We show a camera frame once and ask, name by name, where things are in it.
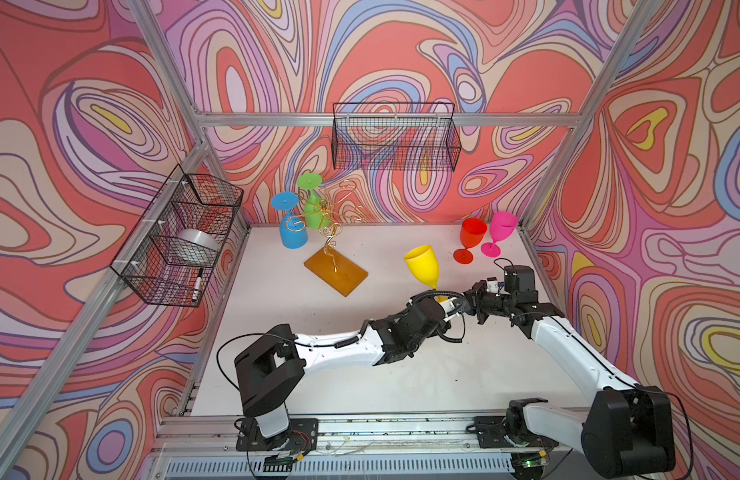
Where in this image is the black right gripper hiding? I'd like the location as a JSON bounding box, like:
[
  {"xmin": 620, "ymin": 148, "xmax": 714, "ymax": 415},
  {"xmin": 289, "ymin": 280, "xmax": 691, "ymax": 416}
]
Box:
[{"xmin": 450, "ymin": 279, "xmax": 515, "ymax": 324}]

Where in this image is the yellow plastic wine glass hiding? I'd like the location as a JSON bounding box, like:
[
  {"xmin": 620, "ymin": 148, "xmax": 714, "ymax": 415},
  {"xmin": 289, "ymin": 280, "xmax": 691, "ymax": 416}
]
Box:
[{"xmin": 404, "ymin": 245, "xmax": 440, "ymax": 290}]

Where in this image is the red plastic wine glass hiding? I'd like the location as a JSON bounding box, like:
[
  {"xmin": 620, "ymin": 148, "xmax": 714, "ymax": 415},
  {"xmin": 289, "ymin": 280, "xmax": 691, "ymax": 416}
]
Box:
[{"xmin": 453, "ymin": 218, "xmax": 488, "ymax": 265}]

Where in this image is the pink plastic wine glass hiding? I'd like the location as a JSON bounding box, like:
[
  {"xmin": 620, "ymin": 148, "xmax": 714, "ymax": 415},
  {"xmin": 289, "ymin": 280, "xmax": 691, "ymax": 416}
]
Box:
[{"xmin": 481, "ymin": 211, "xmax": 519, "ymax": 258}]

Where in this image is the blue plastic wine glass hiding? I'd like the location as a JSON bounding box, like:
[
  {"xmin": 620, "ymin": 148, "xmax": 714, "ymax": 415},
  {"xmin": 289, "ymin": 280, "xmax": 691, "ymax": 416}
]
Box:
[{"xmin": 271, "ymin": 191, "xmax": 308, "ymax": 250}]

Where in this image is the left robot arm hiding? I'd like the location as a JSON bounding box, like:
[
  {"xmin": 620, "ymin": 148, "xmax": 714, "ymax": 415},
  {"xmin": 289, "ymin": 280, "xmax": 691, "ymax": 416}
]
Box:
[{"xmin": 224, "ymin": 290, "xmax": 474, "ymax": 451}]

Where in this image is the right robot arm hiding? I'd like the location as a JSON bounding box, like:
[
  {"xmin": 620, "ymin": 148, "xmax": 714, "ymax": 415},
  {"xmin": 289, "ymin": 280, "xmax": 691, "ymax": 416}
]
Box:
[{"xmin": 464, "ymin": 265, "xmax": 678, "ymax": 479}]

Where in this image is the wooden rack base board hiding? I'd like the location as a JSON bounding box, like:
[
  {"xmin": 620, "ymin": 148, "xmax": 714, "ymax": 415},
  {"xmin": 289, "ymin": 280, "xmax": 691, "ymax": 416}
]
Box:
[{"xmin": 304, "ymin": 247, "xmax": 368, "ymax": 297}]

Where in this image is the green plastic wine glass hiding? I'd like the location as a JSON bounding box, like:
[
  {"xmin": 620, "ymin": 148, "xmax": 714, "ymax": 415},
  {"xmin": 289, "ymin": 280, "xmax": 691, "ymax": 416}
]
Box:
[{"xmin": 297, "ymin": 173, "xmax": 331, "ymax": 230}]

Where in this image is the black marker pen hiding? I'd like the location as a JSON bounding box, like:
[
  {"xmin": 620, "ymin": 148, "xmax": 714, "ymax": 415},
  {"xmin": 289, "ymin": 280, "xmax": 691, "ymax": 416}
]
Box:
[{"xmin": 192, "ymin": 268, "xmax": 204, "ymax": 303}]

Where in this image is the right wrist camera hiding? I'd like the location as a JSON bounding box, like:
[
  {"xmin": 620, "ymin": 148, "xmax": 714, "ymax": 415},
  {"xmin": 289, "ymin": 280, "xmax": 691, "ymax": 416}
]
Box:
[{"xmin": 486, "ymin": 277, "xmax": 505, "ymax": 294}]

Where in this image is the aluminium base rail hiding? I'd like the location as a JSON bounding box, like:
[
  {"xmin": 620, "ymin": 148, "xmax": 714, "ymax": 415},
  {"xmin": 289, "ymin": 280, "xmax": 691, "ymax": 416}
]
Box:
[{"xmin": 146, "ymin": 410, "xmax": 641, "ymax": 478}]

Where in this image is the gold wire glass rack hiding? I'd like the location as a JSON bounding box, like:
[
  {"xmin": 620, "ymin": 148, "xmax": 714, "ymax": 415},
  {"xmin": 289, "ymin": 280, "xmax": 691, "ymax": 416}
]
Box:
[{"xmin": 297, "ymin": 187, "xmax": 356, "ymax": 249}]

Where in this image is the black wire basket back wall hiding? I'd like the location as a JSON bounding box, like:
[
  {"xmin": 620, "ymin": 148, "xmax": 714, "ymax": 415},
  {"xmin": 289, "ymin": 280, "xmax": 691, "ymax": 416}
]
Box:
[{"xmin": 331, "ymin": 100, "xmax": 462, "ymax": 172}]

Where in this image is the black wire basket wall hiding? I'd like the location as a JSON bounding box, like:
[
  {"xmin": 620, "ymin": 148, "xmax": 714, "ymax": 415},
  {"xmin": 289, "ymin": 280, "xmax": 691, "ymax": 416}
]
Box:
[
  {"xmin": 331, "ymin": 100, "xmax": 462, "ymax": 172},
  {"xmin": 110, "ymin": 165, "xmax": 244, "ymax": 308}
]

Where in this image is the black wire basket left wall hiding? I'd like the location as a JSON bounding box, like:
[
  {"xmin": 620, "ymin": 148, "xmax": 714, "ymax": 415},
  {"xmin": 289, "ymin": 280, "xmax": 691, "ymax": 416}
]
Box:
[{"xmin": 110, "ymin": 165, "xmax": 244, "ymax": 308}]

